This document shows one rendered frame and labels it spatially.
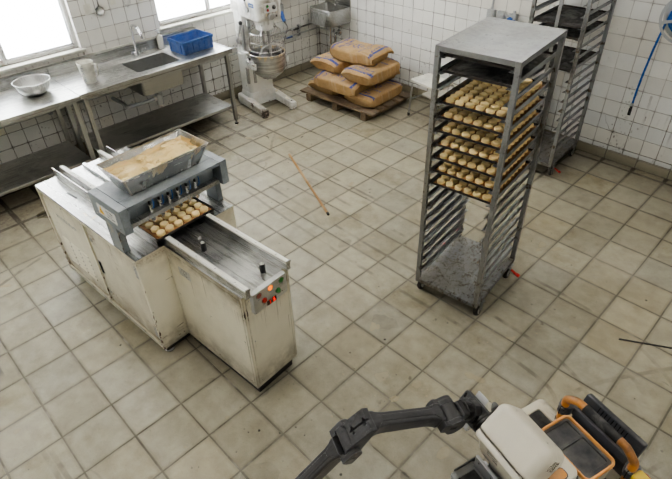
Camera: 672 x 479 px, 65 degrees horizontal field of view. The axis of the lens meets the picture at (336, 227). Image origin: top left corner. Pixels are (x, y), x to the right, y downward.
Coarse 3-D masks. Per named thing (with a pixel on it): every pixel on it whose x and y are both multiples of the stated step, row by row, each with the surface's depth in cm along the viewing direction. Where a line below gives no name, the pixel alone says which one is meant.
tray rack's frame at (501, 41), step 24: (480, 24) 309; (504, 24) 307; (528, 24) 306; (456, 48) 276; (480, 48) 275; (504, 48) 274; (528, 48) 273; (552, 72) 310; (552, 96) 320; (528, 192) 359; (456, 240) 415; (432, 264) 392; (456, 264) 392; (504, 264) 390; (456, 288) 371
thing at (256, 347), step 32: (224, 256) 298; (256, 256) 298; (192, 288) 310; (224, 288) 279; (288, 288) 300; (192, 320) 336; (224, 320) 300; (256, 320) 288; (288, 320) 312; (224, 352) 325; (256, 352) 300; (288, 352) 326; (256, 384) 314
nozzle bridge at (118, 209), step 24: (192, 168) 311; (216, 168) 322; (96, 192) 293; (120, 192) 292; (144, 192) 291; (192, 192) 314; (216, 192) 338; (120, 216) 278; (144, 216) 296; (120, 240) 296
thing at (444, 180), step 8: (520, 168) 344; (440, 176) 339; (512, 176) 337; (440, 184) 332; (448, 184) 328; (456, 184) 328; (464, 184) 328; (504, 184) 330; (464, 192) 323; (472, 192) 323; (480, 192) 320; (488, 200) 316
